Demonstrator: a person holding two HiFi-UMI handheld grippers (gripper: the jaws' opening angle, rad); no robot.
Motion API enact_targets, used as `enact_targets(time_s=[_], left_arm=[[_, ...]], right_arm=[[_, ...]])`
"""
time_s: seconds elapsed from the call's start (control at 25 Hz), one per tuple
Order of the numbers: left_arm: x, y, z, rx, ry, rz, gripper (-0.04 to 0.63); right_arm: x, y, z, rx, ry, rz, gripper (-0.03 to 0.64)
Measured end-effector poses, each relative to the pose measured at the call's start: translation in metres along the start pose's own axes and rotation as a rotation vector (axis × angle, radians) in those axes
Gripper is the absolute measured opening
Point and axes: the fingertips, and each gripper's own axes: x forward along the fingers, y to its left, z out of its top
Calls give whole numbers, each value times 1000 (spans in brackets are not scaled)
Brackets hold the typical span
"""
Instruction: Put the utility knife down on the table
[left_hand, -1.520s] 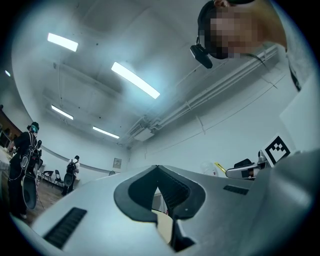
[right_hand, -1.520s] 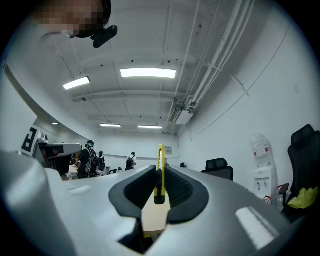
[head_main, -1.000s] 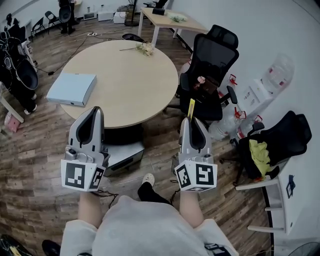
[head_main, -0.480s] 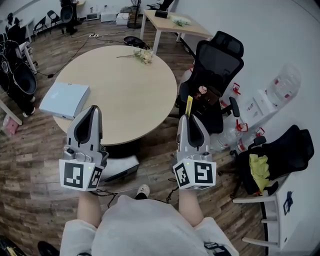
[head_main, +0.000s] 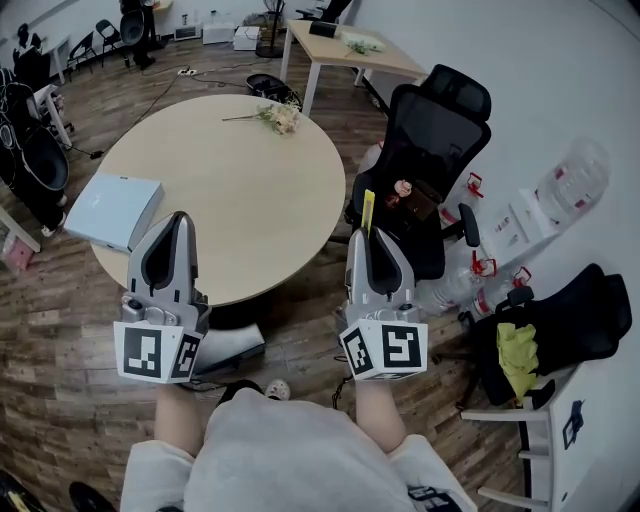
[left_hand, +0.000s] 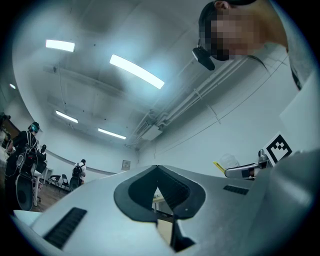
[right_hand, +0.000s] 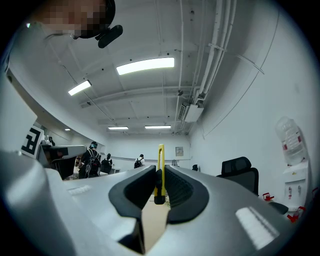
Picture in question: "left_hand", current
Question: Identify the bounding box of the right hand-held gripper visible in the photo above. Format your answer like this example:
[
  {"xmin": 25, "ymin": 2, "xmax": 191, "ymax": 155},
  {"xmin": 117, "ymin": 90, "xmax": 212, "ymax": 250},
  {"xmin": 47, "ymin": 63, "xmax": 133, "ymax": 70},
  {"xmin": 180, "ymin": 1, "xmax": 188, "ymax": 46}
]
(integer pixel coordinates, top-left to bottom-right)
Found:
[{"xmin": 224, "ymin": 134, "xmax": 293, "ymax": 180}]

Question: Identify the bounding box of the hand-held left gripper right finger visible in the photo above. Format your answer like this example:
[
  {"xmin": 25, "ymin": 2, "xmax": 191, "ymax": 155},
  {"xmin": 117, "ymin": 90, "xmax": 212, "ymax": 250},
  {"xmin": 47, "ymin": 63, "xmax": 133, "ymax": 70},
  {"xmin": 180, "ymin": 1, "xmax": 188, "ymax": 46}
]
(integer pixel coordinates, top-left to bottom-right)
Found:
[{"xmin": 156, "ymin": 164, "xmax": 261, "ymax": 256}]

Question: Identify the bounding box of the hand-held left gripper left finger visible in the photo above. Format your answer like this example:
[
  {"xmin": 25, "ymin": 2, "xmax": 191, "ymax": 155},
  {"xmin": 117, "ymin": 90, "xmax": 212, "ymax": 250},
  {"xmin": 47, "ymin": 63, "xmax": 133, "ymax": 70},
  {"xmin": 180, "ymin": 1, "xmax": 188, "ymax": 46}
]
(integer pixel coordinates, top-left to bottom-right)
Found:
[{"xmin": 11, "ymin": 164, "xmax": 176, "ymax": 256}]

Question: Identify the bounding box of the yellow utility knife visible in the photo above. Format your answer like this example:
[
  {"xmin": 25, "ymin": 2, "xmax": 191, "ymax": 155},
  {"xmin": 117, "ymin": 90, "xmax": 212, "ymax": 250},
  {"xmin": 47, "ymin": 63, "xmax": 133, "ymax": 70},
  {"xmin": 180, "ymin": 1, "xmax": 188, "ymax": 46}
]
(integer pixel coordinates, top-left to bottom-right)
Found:
[{"xmin": 212, "ymin": 161, "xmax": 227, "ymax": 174}]

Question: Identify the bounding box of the black folding chair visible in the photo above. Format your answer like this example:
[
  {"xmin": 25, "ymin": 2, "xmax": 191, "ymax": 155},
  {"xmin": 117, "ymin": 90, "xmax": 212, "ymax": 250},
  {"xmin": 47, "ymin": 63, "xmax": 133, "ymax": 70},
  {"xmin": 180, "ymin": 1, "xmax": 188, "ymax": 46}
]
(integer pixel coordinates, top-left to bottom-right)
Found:
[
  {"xmin": 59, "ymin": 173, "xmax": 71, "ymax": 193},
  {"xmin": 46, "ymin": 174, "xmax": 62, "ymax": 188}
]

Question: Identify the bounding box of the black office chair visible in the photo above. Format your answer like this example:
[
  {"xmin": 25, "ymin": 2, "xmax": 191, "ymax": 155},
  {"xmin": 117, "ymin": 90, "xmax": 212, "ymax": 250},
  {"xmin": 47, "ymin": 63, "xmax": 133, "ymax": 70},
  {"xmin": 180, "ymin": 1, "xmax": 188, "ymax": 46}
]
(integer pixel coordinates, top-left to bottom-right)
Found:
[{"xmin": 15, "ymin": 172, "xmax": 35, "ymax": 211}]

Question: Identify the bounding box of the white ceiling pipe bundle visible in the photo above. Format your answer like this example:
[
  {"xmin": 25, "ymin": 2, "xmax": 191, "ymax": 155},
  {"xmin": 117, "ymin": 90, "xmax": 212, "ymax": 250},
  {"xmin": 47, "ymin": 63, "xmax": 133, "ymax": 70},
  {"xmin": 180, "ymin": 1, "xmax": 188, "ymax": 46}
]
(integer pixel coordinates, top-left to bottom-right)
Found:
[{"xmin": 149, "ymin": 56, "xmax": 252, "ymax": 126}]

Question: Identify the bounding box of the white ceiling air conditioner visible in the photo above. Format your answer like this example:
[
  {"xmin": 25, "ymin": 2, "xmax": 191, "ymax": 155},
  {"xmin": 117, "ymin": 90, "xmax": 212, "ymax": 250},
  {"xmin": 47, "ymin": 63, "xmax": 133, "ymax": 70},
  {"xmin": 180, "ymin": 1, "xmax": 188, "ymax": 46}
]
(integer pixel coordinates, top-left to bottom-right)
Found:
[{"xmin": 135, "ymin": 119, "xmax": 161, "ymax": 142}]

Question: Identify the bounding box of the rectangular ceiling light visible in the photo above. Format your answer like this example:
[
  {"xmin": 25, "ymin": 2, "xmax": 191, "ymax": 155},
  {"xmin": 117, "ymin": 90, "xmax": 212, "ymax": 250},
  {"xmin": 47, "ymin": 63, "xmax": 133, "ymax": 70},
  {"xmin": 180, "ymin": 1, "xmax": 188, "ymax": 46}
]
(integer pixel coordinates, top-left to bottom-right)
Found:
[
  {"xmin": 45, "ymin": 39, "xmax": 76, "ymax": 53},
  {"xmin": 97, "ymin": 127, "xmax": 127, "ymax": 140},
  {"xmin": 109, "ymin": 54, "xmax": 166, "ymax": 90},
  {"xmin": 55, "ymin": 109, "xmax": 79, "ymax": 124}
]

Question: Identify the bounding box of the person's grey shirt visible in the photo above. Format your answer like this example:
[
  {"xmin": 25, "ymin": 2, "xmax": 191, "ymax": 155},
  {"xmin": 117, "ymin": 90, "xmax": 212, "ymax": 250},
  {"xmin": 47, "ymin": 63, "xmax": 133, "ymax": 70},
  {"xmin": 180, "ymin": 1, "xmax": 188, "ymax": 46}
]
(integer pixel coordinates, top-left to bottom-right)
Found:
[{"xmin": 270, "ymin": 0, "xmax": 316, "ymax": 91}]

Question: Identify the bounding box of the person's head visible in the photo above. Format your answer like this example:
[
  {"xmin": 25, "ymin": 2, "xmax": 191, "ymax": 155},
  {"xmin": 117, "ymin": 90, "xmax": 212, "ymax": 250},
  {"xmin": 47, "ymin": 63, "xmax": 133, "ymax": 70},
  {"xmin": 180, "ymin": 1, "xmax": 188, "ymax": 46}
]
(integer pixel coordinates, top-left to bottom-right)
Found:
[{"xmin": 198, "ymin": 0, "xmax": 288, "ymax": 62}]

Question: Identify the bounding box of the black head-worn camera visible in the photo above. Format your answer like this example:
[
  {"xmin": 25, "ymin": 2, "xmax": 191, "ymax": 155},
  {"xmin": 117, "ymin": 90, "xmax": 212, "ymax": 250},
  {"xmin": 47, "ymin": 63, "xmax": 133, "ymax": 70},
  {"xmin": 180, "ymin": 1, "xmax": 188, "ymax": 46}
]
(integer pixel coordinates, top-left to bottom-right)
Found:
[{"xmin": 191, "ymin": 46, "xmax": 216, "ymax": 72}]

